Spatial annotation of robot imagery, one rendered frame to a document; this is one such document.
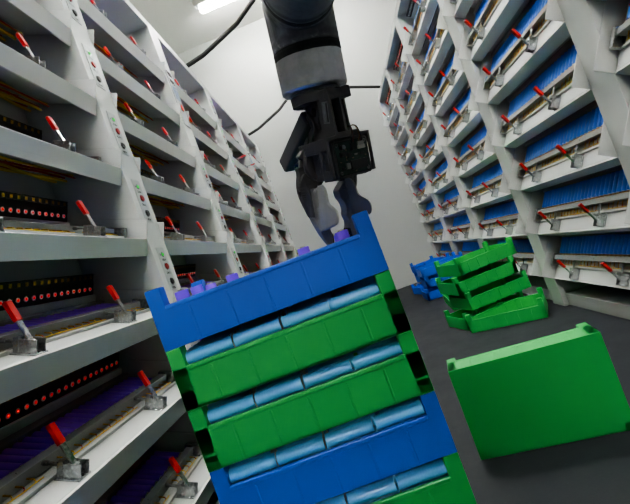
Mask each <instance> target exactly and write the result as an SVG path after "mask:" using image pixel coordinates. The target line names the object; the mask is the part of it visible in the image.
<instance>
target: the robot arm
mask: <svg viewBox="0 0 630 504"><path fill-rule="evenodd" d="M260 1H261V5H262V9H263V14H264V18H265V22H266V27H267V31H268V35H269V40H270V44H271V48H272V53H273V57H274V61H275V67H276V71H277V76H278V80H279V84H280V88H281V93H282V97H283V98H284V99H286V100H291V104H292V108H293V110H294V111H301V110H305V111H306V112H301V113H300V115H299V117H298V120H297V122H296V124H295V126H294V129H293V131H292V133H291V135H290V138H289V140H288V142H287V145H286V147H285V149H284V151H283V154H282V156H281V158H280V164H281V166H282V168H283V170H284V171H285V172H290V171H294V170H295V172H296V190H297V195H298V198H299V200H300V202H301V204H302V206H303V208H304V210H305V212H306V214H307V216H308V217H309V218H310V220H311V222H312V224H313V226H314V228H315V230H316V231H317V233H318V234H319V236H320V237H321V239H322V240H323V241H324V242H325V244H326V245H329V244H332V243H334V236H333V234H332V232H331V230H330V228H332V227H334V226H336V225H338V223H339V213H338V210H337V209H336V208H335V207H334V206H332V205H331V204H330V202H329V199H328V193H327V189H326V187H325V186H324V185H322V183H323V182H324V181H325V183H327V182H334V181H338V183H337V184H336V186H335V188H334V190H333V194H334V197H335V199H336V200H337V201H338V203H339V204H340V208H341V216H342V218H343V220H344V230H345V229H347V230H348V232H349V235H350V237H351V236H354V235H356V234H357V232H356V229H355V227H354V224H353V221H352V219H351V216H352V215H353V214H356V213H358V212H361V211H364V210H367V212H368V215H369V214H370V213H371V212H372V205H371V203H370V201H369V200H368V199H366V198H364V197H363V196H361V195H360V194H359V193H358V190H357V175H359V174H364V173H367V172H369V171H371V170H372V169H376V166H375V161H374V156H373V151H372V145H371V140H370V135H369V130H364V131H359V128H358V127H357V125H355V124H352V125H354V126H355V127H356V129H352V127H351V126H352V125H350V122H349V117H348V112H347V107H346V102H345V98H347V97H349V96H351V91H350V86H349V85H346V83H347V76H346V70H345V65H344V60H343V55H342V50H341V44H340V38H339V33H338V28H337V23H336V18H335V13H334V8H333V3H334V0H260ZM367 143H368V146H367ZM368 148H369V151H368ZM369 153H370V156H369ZM370 158H371V161H370ZM317 186H318V187H317Z"/></svg>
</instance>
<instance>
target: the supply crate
mask: <svg viewBox="0 0 630 504"><path fill-rule="evenodd" d="M351 219H352V221H353V224H354V227H355V229H356V232H357V234H356V235H354V236H351V237H348V238H346V239H343V240H340V241H338V242H335V243H332V244H329V245H327V246H324V247H321V248H319V249H316V250H313V251H311V252H308V253H305V254H303V255H300V256H297V257H295V258H292V259H289V260H286V261H284V262H281V263H278V264H276V265H273V266H270V267H268V268H265V269H262V270H260V271H257V272H254V273H252V274H249V275H246V276H244V277H241V278H238V279H235V280H233V281H230V282H227V283H225V284H222V285H219V286H217V287H214V288H211V289H209V290H206V289H205V286H206V283H205V281H204V280H199V281H196V282H193V283H191V287H194V286H197V285H200V284H202V286H203V289H204V291H203V292H201V293H198V294H195V295H192V296H190V297H187V298H184V299H182V300H179V301H176V302H174V303H171V304H170V303H169V300H168V297H167V294H166V292H165V289H164V287H158V288H155V289H152V290H149V291H147V292H145V293H144V294H145V297H146V300H147V303H148V305H149V308H150V311H151V315H152V317H153V320H154V323H155V326H156V328H157V331H158V334H159V337H160V339H161V342H162V345H163V348H164V351H165V352H167V351H170V350H173V349H175V348H178V347H181V346H184V345H186V344H189V343H192V342H194V341H197V340H200V339H202V338H205V337H208V336H211V335H213V334H216V333H219V332H221V331H224V330H227V329H229V328H232V327H235V326H238V325H240V324H243V323H246V322H248V321H251V320H254V319H256V318H259V317H262V316H265V315H267V314H270V313H273V312H275V311H278V310H281V309H283V308H286V307H289V306H292V305H294V304H297V303H300V302H302V301H305V300H308V299H310V298H313V297H316V296H319V295H321V294H324V293H327V292H329V291H332V290H335V289H337V288H340V287H343V286H346V285H348V284H351V283H354V282H356V281H359V280H362V279H364V278H367V277H370V276H373V275H375V274H378V273H381V272H383V271H386V270H389V268H388V265H387V263H386V260H385V257H384V255H383V252H382V249H381V247H380V244H379V241H378V239H377V236H376V233H375V231H374V228H373V226H372V223H371V220H370V218H369V215H368V212H367V210H364V211H361V212H358V213H356V214H353V215H352V216H351Z"/></svg>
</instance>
